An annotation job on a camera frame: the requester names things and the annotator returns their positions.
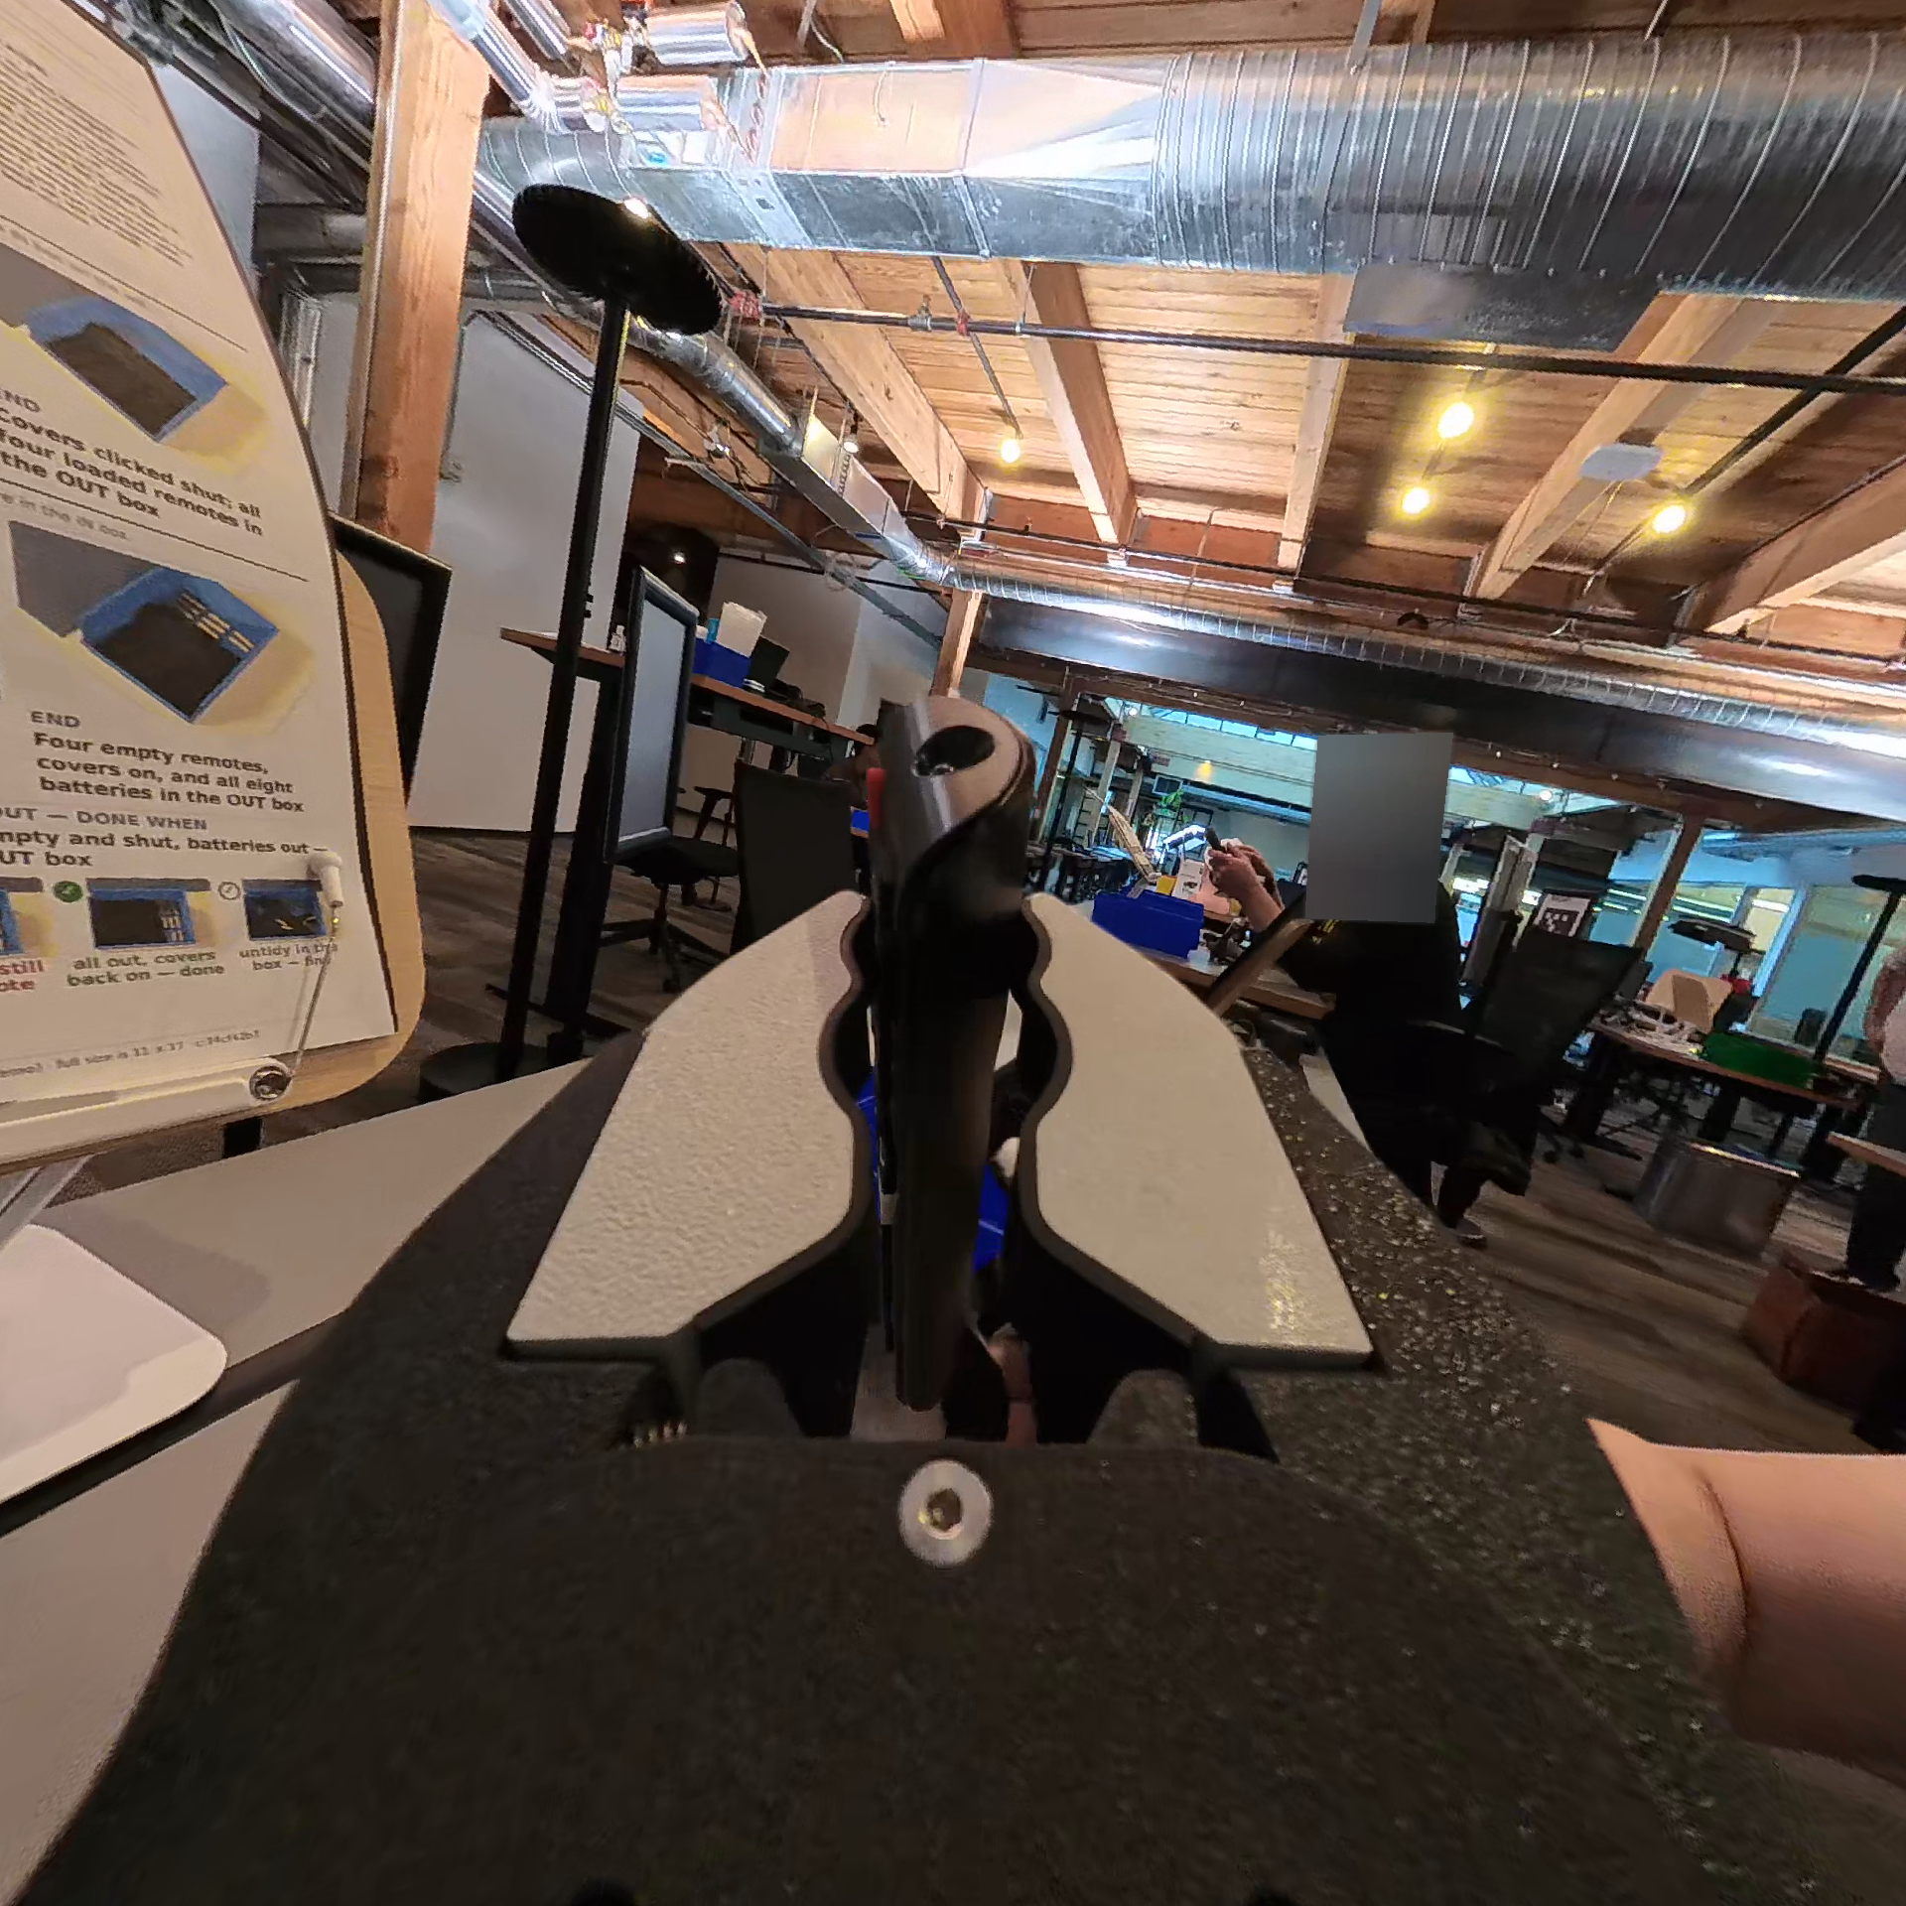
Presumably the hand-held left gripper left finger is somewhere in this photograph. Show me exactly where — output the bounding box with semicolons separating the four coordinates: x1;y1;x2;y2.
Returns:
507;893;888;1425

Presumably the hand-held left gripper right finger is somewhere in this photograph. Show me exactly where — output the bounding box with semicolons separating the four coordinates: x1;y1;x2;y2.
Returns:
1013;893;1379;1425

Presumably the black remote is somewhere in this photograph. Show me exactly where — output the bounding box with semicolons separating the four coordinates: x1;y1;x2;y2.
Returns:
858;696;1039;1407

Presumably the person's right forearm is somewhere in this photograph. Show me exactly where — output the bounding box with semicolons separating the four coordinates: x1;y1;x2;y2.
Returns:
1591;1421;1906;1788

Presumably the black office chair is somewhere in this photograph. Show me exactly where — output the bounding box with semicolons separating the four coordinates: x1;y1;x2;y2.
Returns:
1430;932;1647;1244
727;766;870;960

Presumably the black framed display on stand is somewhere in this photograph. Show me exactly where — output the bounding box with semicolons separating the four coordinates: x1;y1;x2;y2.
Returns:
608;563;712;871

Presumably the brown cardboard box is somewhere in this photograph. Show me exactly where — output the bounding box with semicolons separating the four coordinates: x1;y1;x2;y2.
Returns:
1744;1250;1906;1453

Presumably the printed instruction poster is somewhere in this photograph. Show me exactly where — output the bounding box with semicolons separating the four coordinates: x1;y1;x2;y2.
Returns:
0;0;406;1157

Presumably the dark wall monitor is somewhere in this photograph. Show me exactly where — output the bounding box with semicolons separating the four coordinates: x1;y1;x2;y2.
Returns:
328;512;455;782

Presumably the slim silver air duct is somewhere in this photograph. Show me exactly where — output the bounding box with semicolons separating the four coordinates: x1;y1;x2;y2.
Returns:
209;0;991;597

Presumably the large silver air duct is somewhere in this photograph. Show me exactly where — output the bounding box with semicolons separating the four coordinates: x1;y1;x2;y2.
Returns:
477;29;1906;291

